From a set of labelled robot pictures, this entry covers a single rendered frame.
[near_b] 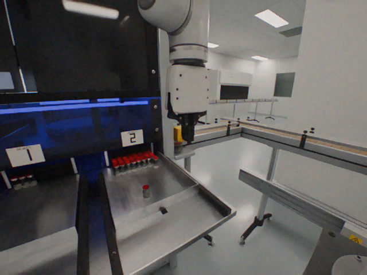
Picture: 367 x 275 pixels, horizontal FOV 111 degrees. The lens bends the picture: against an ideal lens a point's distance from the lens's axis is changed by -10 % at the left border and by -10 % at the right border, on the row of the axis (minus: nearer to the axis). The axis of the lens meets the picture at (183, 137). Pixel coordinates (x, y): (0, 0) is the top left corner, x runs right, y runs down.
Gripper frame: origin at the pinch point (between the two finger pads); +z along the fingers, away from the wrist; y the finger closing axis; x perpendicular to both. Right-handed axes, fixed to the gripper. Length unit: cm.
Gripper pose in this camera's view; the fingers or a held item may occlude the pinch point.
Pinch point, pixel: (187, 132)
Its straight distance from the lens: 35.7
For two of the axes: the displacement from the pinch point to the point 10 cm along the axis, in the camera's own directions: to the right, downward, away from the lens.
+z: 0.0, 9.5, 3.0
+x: 5.4, 2.5, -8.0
